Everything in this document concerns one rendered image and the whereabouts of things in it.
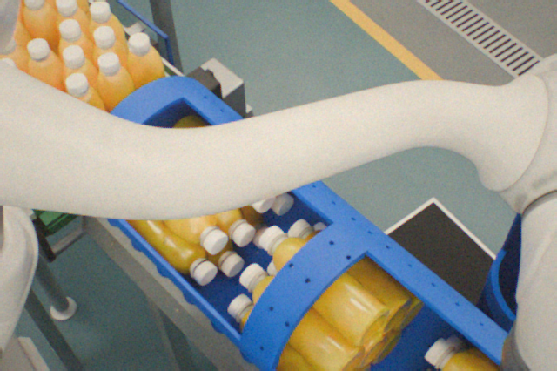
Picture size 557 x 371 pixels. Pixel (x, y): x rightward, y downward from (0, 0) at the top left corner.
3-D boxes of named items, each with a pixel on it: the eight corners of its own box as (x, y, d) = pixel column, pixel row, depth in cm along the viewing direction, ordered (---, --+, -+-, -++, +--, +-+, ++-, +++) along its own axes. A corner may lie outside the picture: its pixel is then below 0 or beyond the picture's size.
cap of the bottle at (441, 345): (452, 341, 108) (443, 333, 109) (434, 361, 107) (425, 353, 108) (450, 350, 112) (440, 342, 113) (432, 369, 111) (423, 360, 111)
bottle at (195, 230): (111, 177, 128) (188, 252, 119) (139, 144, 128) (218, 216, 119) (132, 189, 134) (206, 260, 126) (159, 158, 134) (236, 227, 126)
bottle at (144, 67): (135, 123, 164) (117, 57, 147) (143, 97, 168) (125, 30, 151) (169, 125, 163) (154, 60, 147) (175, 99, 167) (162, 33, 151)
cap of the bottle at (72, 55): (61, 56, 148) (58, 50, 147) (79, 49, 149) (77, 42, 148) (68, 69, 146) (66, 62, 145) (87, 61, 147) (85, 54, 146)
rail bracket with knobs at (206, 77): (194, 137, 161) (188, 105, 153) (172, 118, 164) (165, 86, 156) (229, 111, 165) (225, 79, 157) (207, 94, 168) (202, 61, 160)
